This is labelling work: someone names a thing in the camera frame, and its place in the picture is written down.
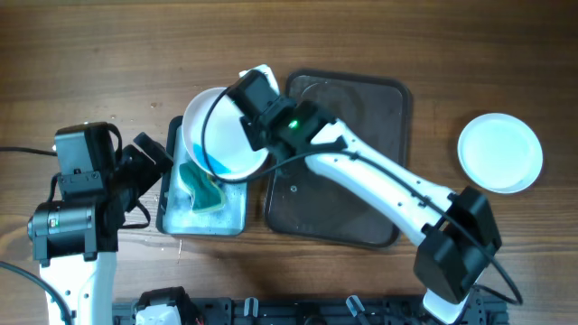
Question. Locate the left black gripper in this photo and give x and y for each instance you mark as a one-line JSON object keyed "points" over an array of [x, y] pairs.
{"points": [[149, 171]]}

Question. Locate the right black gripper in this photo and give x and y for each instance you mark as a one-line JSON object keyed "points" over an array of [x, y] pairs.
{"points": [[256, 138]]}

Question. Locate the white plate top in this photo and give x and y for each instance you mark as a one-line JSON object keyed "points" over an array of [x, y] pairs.
{"points": [[213, 136]]}

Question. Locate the white plate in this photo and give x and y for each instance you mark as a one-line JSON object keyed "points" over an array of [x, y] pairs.
{"points": [[213, 136], [500, 153]]}

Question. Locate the green yellow sponge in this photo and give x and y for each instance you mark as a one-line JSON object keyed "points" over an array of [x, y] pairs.
{"points": [[206, 195]]}

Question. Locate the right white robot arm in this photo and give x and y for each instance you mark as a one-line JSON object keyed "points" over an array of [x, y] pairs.
{"points": [[456, 234]]}

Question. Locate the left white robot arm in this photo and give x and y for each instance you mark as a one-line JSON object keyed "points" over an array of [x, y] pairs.
{"points": [[75, 239]]}

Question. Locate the dark tray with water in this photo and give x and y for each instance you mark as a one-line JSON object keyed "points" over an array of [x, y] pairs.
{"points": [[174, 214]]}

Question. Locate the brown plastic serving tray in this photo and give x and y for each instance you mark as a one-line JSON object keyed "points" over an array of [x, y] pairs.
{"points": [[299, 202]]}

